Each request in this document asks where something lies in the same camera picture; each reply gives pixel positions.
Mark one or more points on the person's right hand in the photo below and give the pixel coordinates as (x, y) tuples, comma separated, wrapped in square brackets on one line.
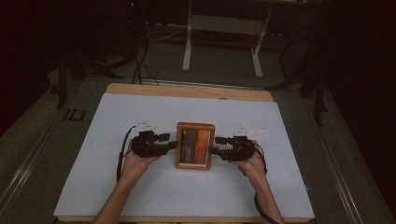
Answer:
[(253, 169)]

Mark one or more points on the person's left hand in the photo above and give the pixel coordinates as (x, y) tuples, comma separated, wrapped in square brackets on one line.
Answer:
[(135, 168)]

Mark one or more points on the metal floor rail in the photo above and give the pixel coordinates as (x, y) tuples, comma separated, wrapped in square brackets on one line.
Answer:
[(339, 177), (21, 174)]

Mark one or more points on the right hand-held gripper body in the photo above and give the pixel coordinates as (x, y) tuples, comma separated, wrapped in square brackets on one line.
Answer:
[(239, 149)]

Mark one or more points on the wooden picture frame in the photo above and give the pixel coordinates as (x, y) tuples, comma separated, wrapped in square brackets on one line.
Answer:
[(195, 146)]

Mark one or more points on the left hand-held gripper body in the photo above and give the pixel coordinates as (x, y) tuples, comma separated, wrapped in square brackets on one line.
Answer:
[(146, 147)]

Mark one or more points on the black metal stand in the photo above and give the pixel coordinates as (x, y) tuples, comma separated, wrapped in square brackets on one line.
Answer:
[(319, 93), (62, 84)]

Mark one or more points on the black floor bracket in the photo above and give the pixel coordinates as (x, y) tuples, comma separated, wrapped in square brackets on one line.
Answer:
[(74, 115)]

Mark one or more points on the white table mat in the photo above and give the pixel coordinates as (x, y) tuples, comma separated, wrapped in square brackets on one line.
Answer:
[(186, 193)]

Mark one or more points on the white metal desk frame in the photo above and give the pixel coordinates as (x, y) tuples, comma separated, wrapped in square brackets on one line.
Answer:
[(224, 25)]

